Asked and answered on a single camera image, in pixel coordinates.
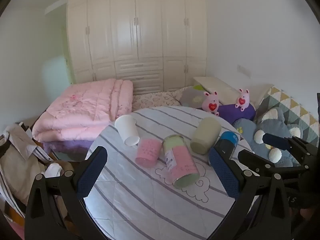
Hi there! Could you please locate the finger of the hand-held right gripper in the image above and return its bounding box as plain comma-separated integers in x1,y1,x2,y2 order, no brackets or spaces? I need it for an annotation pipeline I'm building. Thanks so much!
262,133,320,167
237,149,312,180

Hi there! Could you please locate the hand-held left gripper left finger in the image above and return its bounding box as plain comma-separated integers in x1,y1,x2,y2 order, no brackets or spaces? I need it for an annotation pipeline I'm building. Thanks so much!
24,146,108,240

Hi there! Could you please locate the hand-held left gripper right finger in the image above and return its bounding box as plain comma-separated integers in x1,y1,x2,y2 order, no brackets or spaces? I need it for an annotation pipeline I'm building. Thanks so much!
208,140,293,240

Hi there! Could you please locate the blue cup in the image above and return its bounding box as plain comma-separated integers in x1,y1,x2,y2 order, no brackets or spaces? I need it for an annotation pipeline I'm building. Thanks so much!
217,131,239,161

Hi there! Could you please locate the pale green cup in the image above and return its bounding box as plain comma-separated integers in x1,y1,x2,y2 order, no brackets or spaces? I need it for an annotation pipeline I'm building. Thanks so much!
190,117,222,155

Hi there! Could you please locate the clear pink and green cup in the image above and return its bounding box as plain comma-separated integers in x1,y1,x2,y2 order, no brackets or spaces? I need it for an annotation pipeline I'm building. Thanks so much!
162,134,201,189

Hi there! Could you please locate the white paper cup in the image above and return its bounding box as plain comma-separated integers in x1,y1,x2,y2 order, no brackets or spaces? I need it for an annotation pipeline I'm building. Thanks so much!
114,114,140,146

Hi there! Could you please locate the pink plastic cup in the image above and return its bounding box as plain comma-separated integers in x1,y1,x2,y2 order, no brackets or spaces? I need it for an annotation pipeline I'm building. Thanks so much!
135,137,163,167

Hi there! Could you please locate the grey bear cushion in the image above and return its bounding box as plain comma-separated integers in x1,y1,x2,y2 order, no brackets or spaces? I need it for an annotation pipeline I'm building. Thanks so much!
252,107,313,167

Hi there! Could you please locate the blue paw print cushion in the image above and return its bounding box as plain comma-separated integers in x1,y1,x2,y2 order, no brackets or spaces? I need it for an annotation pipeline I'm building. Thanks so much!
232,118,258,153

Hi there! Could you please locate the triangle pattern cushion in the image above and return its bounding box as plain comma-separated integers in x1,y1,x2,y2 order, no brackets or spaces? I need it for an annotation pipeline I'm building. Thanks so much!
257,86,320,144

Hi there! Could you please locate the purple blanket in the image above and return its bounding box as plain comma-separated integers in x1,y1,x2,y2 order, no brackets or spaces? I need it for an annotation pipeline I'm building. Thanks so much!
42,139,94,161

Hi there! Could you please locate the purple pillow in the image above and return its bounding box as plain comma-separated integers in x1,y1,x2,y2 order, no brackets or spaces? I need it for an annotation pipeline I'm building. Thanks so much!
216,102,257,127

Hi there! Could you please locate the pink bunny plush toy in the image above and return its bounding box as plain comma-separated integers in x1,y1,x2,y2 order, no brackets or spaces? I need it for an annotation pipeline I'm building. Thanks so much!
202,91,221,116
235,88,251,112

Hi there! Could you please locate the folded pink quilt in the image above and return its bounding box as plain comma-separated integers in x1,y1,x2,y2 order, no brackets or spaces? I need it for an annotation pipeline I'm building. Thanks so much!
32,78,134,143

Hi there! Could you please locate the white striped bag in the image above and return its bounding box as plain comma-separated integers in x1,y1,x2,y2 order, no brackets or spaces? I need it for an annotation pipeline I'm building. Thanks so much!
0,122,59,213

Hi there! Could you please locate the beige cloth bag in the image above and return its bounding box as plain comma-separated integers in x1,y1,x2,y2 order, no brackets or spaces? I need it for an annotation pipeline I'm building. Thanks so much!
0,145,48,205

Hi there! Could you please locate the white pillow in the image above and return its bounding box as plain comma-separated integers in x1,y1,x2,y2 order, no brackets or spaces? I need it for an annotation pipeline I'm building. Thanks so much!
193,76,241,105

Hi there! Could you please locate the grey and green pillow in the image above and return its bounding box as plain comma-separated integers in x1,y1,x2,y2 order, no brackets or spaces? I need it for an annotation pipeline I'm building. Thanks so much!
178,85,213,109

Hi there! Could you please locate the heart print bedsheet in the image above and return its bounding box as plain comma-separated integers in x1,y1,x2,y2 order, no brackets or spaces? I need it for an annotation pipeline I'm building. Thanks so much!
132,91,183,112

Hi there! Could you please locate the cream wardrobe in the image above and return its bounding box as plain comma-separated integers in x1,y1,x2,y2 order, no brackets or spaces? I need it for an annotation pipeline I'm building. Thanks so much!
66,0,209,93

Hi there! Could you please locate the white wall switch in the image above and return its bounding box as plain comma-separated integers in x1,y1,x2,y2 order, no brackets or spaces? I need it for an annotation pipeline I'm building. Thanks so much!
237,65,251,78

